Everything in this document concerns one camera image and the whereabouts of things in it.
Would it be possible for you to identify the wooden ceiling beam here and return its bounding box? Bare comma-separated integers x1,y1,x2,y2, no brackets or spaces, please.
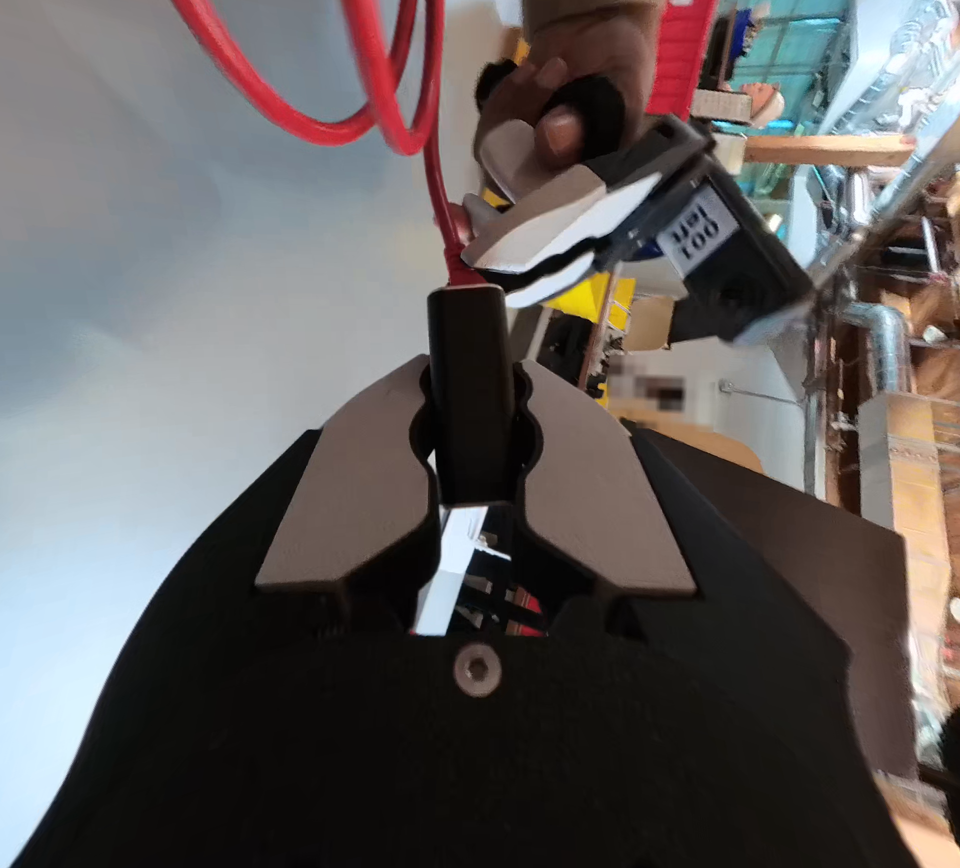
742,133,918,168

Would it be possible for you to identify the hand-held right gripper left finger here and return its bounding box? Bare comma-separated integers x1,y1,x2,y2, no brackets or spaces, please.
255,355,442,593

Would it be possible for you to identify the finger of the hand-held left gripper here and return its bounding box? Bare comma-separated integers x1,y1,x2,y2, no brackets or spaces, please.
480,238,601,309
459,171,667,271

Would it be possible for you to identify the black ethernet splitter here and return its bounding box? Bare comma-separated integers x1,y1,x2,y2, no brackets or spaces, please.
426,285,519,509

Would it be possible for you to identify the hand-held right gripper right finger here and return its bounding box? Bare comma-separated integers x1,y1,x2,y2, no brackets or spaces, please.
516,358,699,599

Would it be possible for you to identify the silver air duct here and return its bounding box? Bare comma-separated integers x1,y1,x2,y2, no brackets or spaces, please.
840,302,954,532

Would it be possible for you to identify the red ethernet cable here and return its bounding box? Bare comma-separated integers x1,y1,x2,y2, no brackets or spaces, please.
123,0,489,292

